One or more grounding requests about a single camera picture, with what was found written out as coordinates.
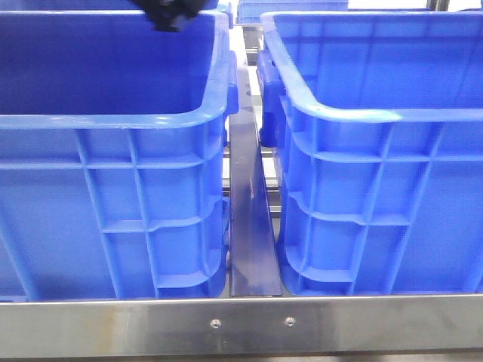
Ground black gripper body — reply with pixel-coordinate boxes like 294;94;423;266
134;0;207;32

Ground blue bin rear centre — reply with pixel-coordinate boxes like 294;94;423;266
236;0;349;25

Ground blue bin rear left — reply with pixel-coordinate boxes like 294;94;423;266
1;0;233;28

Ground blue plastic bin left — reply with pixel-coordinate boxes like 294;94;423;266
1;11;238;302

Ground blue plastic bin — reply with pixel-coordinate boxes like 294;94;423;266
259;11;482;296
1;11;238;302

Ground blue plastic bin right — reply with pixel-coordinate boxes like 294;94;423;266
259;11;482;296

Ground stainless steel front rail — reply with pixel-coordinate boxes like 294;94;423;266
1;294;482;358

